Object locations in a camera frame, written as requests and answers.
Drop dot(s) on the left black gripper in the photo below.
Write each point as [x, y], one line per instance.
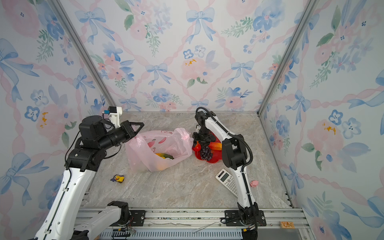
[129, 132]

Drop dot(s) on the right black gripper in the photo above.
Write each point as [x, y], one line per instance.
[205, 143]

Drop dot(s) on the orange red chili pepper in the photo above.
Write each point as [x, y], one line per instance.
[215, 146]

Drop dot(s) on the pink plastic bag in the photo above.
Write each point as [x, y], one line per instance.
[141, 150]

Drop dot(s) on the green yellow cucumber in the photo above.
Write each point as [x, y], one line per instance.
[165, 156]

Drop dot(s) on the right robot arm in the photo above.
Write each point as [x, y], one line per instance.
[236, 156]

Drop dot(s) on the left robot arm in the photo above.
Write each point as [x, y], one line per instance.
[97, 136]

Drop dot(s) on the dark purple grape bunch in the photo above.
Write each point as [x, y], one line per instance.
[206, 153]

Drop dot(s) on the white scientific calculator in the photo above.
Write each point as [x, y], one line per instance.
[227, 180]

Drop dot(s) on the small yellow blue toy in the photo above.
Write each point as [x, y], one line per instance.
[118, 178]

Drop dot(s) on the small pink toy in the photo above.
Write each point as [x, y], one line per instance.
[254, 183]

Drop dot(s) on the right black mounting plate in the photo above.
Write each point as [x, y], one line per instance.
[233, 218]

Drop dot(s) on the black mounting plate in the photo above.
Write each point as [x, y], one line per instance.
[233, 218]
[136, 218]

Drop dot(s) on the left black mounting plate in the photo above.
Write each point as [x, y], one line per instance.
[136, 218]

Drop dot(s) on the small wooden block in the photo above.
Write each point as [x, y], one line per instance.
[287, 225]

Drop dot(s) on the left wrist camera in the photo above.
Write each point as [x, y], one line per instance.
[114, 114]

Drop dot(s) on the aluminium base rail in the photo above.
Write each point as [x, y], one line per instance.
[192, 223]

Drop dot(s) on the left corner aluminium post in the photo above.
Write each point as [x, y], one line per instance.
[81, 49]

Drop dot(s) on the corner aluminium post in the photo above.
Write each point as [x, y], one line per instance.
[303, 23]
[81, 49]

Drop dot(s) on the right corner aluminium post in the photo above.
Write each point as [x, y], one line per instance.
[303, 23]

